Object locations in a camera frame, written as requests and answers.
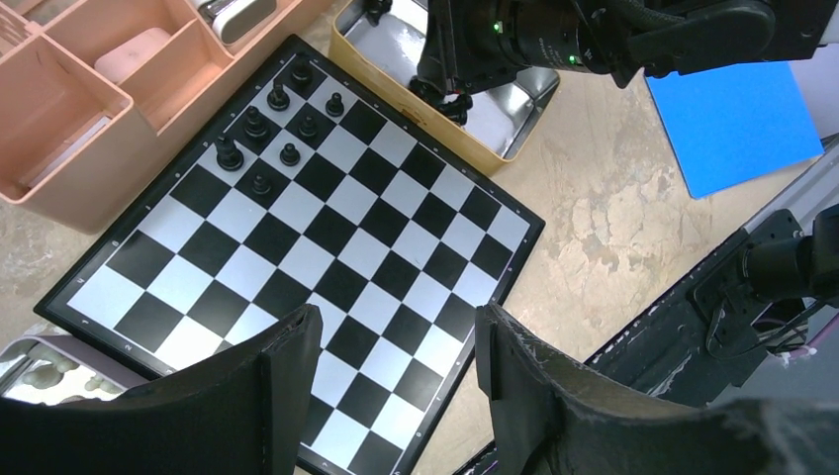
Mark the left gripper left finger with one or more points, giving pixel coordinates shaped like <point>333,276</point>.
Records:
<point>241,411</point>

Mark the pile of white chess pieces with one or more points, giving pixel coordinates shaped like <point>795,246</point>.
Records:
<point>52,378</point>

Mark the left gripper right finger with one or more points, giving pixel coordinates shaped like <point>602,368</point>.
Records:
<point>552,414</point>

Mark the blue foam pad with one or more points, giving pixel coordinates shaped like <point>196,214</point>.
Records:
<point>730,125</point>

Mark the pink eraser block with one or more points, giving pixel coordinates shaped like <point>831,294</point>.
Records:
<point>119,63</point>

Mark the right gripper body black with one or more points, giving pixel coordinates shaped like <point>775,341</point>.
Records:
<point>473,46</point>

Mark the pile of black chess pieces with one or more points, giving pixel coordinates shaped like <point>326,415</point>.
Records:
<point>456,110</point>

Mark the silver metal tin tray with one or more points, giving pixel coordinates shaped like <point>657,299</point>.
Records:
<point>14,358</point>

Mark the white stapler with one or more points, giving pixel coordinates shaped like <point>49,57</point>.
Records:
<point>232,19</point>

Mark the peach plastic desk organizer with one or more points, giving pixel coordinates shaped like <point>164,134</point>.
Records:
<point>50,90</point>

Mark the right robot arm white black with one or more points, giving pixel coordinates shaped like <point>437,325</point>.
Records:
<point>658,38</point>

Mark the white staples box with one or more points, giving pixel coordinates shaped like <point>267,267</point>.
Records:
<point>65,151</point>

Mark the black white chess board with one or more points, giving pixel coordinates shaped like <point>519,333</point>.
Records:
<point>392,236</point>

